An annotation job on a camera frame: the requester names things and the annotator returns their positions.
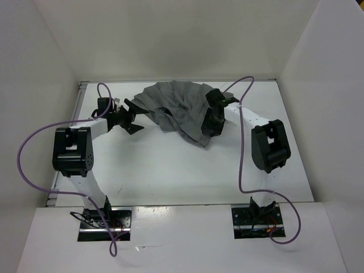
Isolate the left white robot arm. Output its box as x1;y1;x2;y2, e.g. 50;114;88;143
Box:
52;97;149;228

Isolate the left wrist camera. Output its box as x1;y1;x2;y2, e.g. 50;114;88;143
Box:
112;98;120;111

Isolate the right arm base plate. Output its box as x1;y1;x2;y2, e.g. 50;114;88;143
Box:
231;197;286;239

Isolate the grey pleated skirt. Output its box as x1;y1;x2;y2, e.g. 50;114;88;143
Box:
131;80;228;148

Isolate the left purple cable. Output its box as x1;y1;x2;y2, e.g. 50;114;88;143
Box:
16;82;130;257

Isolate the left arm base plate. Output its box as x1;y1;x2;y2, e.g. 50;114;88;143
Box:
70;206;133;242

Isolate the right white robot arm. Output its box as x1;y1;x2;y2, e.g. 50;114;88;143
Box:
201;89;291;224

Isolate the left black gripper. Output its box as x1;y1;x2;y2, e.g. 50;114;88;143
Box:
109;98;148;134

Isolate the aluminium table edge rail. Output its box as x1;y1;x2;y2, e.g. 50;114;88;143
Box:
45;81;88;207

